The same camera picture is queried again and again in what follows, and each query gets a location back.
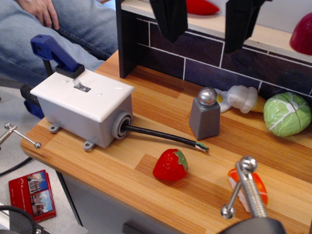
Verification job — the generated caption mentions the black electrical cable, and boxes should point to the black electrical cable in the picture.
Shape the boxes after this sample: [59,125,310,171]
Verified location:
[123,124,210,153]

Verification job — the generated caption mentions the red booklet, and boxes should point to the red booklet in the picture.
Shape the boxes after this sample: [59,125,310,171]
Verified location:
[8,170,57,223]

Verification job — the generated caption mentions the dark red toy apple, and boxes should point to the dark red toy apple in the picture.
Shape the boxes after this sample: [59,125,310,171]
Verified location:
[290,13,312,56]

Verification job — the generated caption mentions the person's hand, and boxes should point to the person's hand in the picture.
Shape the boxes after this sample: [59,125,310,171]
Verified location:
[17,0,59,30]

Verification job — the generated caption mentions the black floor cable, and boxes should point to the black floor cable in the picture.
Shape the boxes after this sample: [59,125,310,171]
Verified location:
[0,156,33,176]

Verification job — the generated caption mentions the red toy strawberry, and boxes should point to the red toy strawberry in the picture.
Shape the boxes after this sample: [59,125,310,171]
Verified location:
[153,149,188,181]

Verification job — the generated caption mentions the person's leg in jeans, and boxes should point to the person's leg in jeans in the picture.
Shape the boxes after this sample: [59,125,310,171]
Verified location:
[0,0,118,86]

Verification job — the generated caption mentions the black cable bottom left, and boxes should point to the black cable bottom left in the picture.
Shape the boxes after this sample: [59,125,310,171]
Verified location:
[0,205,41,234]

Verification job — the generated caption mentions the green toy cabbage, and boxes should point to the green toy cabbage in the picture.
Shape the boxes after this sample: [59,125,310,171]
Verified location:
[264,92,312,137]

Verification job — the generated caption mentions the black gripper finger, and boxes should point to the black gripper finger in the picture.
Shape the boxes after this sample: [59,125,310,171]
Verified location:
[225,0,264,54]
[150,0,188,43]

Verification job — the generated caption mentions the grey light switch box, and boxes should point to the grey light switch box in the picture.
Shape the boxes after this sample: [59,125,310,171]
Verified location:
[30,70,135,151]

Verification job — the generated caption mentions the grey cabinet drawer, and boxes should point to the grey cabinet drawer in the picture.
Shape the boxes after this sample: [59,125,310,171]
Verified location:
[57,173,181,234]

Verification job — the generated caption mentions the toy fried egg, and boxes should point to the toy fried egg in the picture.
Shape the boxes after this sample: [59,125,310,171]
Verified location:
[215,89,232,113]

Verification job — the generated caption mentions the clear light switch toggle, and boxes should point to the clear light switch toggle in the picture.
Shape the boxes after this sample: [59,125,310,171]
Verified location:
[73,78,90,92]

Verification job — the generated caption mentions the orange toy salmon sushi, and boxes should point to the orange toy salmon sushi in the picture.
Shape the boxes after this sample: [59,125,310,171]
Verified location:
[228,168,269,212]

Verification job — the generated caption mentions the metal clamp handle left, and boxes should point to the metal clamp handle left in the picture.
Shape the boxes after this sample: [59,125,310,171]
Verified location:
[0,123,41,149]

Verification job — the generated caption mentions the grey salt shaker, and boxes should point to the grey salt shaker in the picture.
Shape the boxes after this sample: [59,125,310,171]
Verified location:
[189,87,220,140]

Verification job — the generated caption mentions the black wooden shelf with tiles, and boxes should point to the black wooden shelf with tiles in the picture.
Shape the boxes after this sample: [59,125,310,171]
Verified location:
[116,0,312,98]

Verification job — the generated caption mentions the red toy pepper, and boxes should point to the red toy pepper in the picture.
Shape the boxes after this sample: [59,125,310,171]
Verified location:
[186,0,219,16]

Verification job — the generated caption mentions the blue bar clamp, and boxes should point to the blue bar clamp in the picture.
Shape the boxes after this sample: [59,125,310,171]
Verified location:
[20,35,85,119]

